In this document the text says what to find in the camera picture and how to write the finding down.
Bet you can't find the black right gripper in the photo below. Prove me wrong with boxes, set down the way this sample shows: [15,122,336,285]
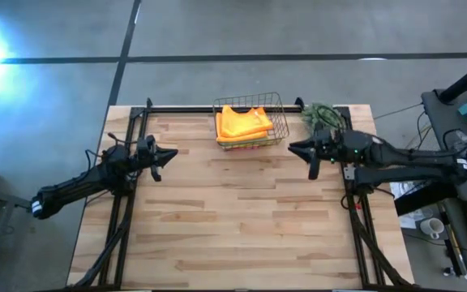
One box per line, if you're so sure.
[287,128,343,181]

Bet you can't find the green microfiber towel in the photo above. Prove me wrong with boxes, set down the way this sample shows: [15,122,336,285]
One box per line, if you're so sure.
[221,139,268,148]

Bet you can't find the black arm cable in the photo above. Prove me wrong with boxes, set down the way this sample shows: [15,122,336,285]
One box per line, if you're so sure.
[84,131,138,171]
[315,104,347,133]

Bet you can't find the white mug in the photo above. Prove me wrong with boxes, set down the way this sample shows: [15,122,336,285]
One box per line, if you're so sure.
[419,217,446,241]

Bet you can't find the black desk crossbar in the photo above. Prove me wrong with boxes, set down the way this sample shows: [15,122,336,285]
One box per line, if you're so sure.
[393,181,458,217]

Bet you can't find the black aluminium table frame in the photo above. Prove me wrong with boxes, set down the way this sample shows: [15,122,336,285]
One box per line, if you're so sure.
[70,97,413,291]

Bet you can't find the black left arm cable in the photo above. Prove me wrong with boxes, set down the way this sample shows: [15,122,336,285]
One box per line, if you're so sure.
[84,131,138,171]

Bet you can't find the white papers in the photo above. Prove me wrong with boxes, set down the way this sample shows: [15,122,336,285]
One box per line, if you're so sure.
[389,181,433,230]

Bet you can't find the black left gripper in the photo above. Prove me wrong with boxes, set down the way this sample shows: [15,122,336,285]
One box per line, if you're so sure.
[135,135,179,183]

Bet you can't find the tangled black cables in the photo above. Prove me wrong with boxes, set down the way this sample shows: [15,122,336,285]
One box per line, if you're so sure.
[373,103,467,155]

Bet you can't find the dark wire basket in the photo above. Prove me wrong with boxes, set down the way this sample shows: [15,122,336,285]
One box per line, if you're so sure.
[212,92,290,152]

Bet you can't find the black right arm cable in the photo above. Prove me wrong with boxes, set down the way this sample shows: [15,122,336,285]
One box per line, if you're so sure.
[315,104,347,133]

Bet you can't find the green potted artificial plant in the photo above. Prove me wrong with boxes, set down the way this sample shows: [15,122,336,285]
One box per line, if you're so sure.
[300,102,347,133]

